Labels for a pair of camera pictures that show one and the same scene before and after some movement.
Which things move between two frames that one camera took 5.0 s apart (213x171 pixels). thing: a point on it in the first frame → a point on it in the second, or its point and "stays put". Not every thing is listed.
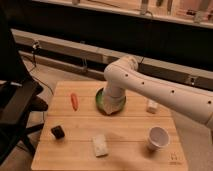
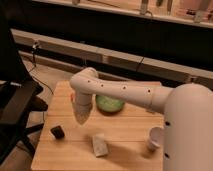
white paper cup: x=157 y=137 stays put
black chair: x=17 y=94 stays put
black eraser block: x=57 y=132 stays put
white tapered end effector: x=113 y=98 → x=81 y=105
